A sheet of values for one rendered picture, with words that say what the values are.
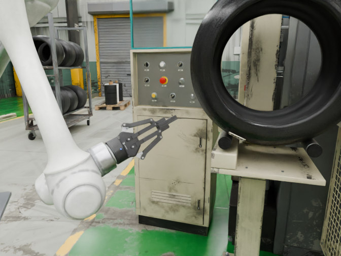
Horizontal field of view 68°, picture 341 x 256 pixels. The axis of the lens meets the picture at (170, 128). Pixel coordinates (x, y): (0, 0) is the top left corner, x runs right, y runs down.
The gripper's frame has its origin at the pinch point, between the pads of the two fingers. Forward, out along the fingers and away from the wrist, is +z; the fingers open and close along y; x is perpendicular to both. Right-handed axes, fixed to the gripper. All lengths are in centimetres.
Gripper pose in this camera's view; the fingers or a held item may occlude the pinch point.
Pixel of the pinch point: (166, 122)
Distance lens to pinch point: 81.9
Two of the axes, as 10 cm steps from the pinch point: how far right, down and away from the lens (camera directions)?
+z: 8.1, -4.7, 3.6
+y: 4.8, 8.8, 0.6
